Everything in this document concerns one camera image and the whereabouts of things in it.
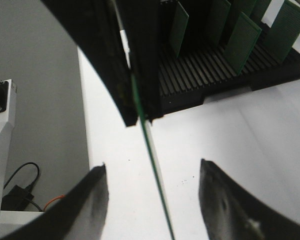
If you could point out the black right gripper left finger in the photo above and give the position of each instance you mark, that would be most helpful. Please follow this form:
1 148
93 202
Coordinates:
80 215

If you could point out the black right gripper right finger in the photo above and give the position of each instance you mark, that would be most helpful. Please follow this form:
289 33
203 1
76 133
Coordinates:
231 213

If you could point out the green front perforated circuit board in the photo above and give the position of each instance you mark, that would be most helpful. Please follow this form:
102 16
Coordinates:
140 20

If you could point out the green perforated circuit board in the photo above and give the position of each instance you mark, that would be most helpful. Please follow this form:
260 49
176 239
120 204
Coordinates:
140 20
241 42

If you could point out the black slotted board rack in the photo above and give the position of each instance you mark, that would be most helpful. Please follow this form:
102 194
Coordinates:
201 70

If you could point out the green rear-left circuit board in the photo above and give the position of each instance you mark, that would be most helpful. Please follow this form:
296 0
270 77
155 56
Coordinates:
216 20

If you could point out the green left middle circuit board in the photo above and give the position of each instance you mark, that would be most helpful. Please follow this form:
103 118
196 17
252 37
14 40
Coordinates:
178 28

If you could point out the green rear-right circuit board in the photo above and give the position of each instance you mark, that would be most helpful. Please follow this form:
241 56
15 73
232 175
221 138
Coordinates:
284 31

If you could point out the green rearmost circuit board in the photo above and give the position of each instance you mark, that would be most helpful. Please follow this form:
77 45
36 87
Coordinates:
259 10

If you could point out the white metal frame stand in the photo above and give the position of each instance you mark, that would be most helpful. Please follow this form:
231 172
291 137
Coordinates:
9 220

